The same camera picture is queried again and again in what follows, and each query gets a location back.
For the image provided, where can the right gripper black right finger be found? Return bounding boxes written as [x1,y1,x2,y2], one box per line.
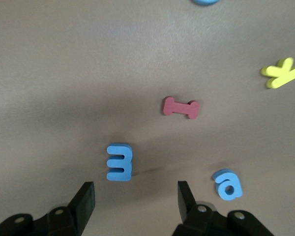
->
[172,181,229,236]

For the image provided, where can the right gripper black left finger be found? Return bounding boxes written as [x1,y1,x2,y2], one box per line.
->
[33,181,96,236]

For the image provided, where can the blue foam letter a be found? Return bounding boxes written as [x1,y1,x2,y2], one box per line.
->
[212,168,243,202]

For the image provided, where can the blue foam letter E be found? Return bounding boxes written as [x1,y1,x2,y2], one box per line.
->
[106,144,133,182]

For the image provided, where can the blue foam letter G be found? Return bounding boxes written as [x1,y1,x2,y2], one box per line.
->
[193,0,221,6]

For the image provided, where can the red foam letter I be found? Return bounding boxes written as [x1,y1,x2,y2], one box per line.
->
[161,96,200,120]

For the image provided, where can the yellow foam letter K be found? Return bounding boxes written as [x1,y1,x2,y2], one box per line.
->
[260,57,295,89]

